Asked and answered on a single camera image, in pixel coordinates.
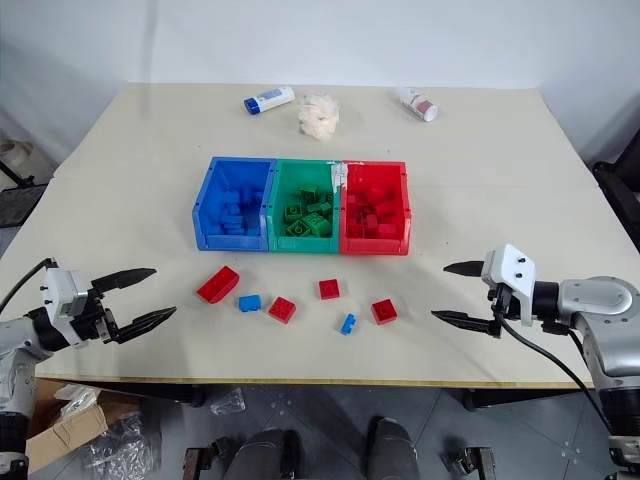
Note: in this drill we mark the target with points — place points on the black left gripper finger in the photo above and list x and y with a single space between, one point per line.
147 322
127 277

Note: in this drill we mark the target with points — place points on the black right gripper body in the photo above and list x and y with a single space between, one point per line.
502 300

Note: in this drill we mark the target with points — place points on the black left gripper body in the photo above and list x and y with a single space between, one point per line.
95 320

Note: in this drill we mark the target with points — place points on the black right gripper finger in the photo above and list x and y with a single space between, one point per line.
470 321
467 269

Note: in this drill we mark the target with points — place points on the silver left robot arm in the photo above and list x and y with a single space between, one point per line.
17 340

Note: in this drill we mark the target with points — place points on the large red building brick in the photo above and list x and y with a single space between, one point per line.
217 285

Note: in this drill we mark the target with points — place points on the small red building brick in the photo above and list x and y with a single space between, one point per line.
384 312
282 310
330 289

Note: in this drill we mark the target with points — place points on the red plastic bin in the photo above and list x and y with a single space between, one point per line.
372 246

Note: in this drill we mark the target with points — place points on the blue plastic bin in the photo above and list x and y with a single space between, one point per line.
210 220

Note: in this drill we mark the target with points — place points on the small blue building brick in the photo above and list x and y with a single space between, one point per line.
250 304
348 324

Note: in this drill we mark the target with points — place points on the clear plastic bag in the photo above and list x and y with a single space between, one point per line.
122 445
227 401

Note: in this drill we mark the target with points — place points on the brown cardboard box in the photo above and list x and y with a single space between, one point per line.
65 435

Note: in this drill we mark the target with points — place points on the black stand with white disc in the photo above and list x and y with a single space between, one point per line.
15 195

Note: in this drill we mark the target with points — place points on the dark rounded shape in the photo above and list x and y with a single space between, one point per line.
392 450
272 452

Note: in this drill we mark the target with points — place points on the green building brick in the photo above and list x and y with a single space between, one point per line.
291 212
320 208
309 192
299 229
321 226

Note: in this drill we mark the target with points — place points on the black chair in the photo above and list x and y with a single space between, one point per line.
620 185

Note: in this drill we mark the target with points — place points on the green plastic bin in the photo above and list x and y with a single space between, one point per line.
292 244

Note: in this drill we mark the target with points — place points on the white bottle with red label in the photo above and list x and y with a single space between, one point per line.
417 104

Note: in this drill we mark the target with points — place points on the crumpled white tissue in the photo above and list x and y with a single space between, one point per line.
319 117

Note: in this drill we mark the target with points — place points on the white bottle with blue cap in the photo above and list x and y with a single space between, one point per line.
270 99

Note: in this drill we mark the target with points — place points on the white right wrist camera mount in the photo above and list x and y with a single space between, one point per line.
512 272

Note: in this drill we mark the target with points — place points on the brown black foot bracket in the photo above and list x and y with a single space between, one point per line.
470 460
205 455

